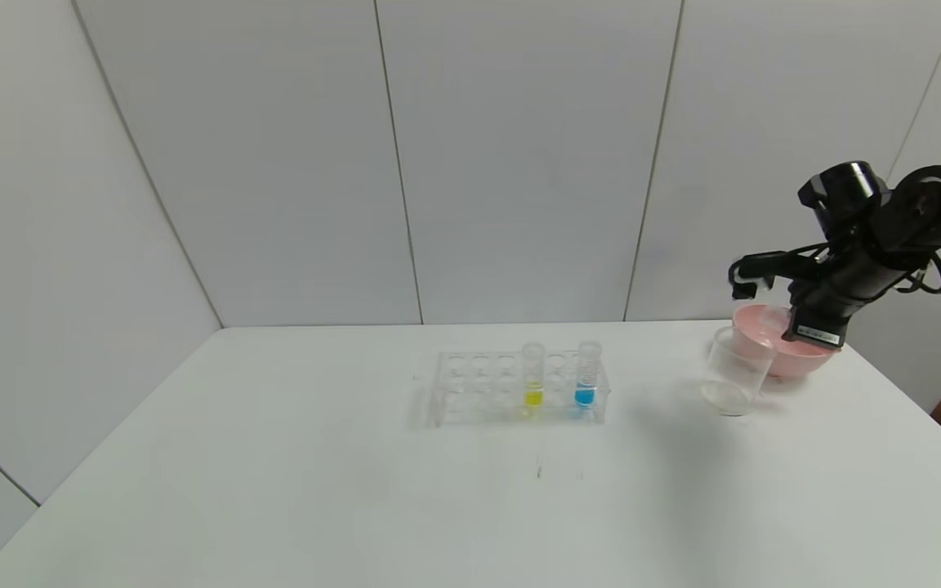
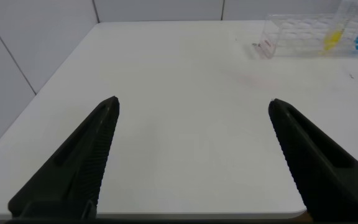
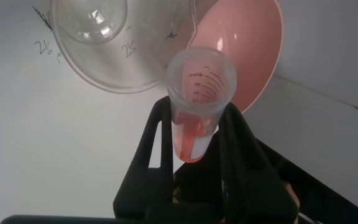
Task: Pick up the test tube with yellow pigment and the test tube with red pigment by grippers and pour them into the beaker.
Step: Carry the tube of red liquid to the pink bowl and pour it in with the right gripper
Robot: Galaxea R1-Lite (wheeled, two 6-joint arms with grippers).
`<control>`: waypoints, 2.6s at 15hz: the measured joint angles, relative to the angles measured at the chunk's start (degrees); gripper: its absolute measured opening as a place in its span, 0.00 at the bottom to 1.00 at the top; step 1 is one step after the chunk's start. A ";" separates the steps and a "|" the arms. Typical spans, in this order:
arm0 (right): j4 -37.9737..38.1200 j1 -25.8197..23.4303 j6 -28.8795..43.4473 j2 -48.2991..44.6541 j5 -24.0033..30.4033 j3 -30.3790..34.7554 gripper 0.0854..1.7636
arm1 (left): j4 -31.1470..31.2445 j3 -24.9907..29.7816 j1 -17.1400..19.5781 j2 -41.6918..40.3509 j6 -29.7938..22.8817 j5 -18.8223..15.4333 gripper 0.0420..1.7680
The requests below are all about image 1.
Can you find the test tube with blue pigment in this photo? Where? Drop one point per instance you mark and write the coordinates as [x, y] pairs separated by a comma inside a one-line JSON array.
[[584, 397]]

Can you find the clear plastic beaker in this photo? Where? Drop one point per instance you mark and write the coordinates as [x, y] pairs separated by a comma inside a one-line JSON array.
[[732, 380]]

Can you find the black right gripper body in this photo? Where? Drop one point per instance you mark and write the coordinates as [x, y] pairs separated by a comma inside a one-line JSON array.
[[818, 329]]

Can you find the test tube with yellow pigment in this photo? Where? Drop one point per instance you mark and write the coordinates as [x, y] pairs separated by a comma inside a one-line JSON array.
[[533, 398]]

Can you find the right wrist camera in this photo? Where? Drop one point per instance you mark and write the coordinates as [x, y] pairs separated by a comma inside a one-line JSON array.
[[756, 268]]

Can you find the clear acrylic test tube rack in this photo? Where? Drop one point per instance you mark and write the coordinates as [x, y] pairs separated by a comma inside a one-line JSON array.
[[479, 404]]

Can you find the pink bowl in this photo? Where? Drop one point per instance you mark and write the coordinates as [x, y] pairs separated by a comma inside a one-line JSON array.
[[801, 359]]

